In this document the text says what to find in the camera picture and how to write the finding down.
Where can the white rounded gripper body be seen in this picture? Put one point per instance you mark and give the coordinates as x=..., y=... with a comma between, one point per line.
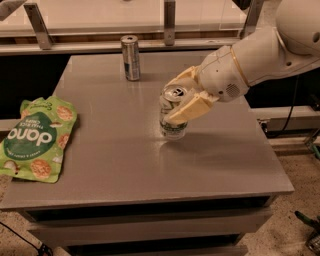
x=220, y=76

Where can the metal rail frame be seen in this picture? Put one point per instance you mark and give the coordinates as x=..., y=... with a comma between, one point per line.
x=38, y=27

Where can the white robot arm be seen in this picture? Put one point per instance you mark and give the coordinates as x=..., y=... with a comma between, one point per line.
x=289, y=48

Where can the tall silver blue can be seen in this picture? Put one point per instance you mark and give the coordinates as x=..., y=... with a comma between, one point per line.
x=130, y=52

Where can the grey cabinet with drawers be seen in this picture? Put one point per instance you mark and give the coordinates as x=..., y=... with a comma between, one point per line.
x=126, y=191

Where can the green snack chip bag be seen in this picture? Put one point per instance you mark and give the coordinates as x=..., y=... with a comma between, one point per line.
x=34, y=149

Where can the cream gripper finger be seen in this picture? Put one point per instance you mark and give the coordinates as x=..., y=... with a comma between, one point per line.
x=194, y=105
x=187, y=79

